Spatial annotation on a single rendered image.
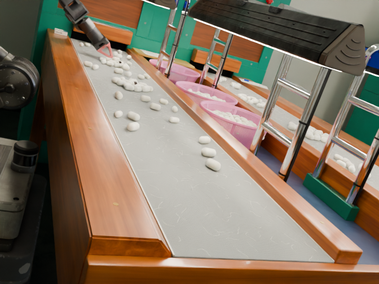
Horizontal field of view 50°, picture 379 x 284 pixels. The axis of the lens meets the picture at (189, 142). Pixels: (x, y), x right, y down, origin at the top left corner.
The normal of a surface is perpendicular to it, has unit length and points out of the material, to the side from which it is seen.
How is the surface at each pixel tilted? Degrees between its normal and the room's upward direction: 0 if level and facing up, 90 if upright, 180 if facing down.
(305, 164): 90
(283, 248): 0
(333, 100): 90
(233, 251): 0
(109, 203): 0
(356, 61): 90
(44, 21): 90
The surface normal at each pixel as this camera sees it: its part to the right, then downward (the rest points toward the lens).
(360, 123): -0.88, -0.12
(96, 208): 0.29, -0.91
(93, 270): 0.33, 0.39
